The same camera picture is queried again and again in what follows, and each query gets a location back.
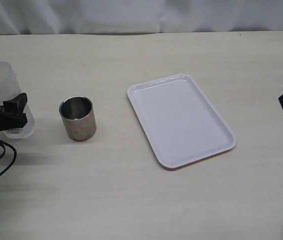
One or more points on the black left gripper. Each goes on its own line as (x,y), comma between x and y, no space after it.
(16,107)

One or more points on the clear plastic water pitcher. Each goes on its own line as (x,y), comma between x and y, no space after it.
(9,89)

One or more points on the white backdrop curtain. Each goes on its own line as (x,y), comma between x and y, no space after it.
(110,17)

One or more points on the stainless steel cup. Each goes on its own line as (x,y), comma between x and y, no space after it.
(77,114)

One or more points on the white rectangular plastic tray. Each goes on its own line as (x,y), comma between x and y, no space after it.
(180,123)

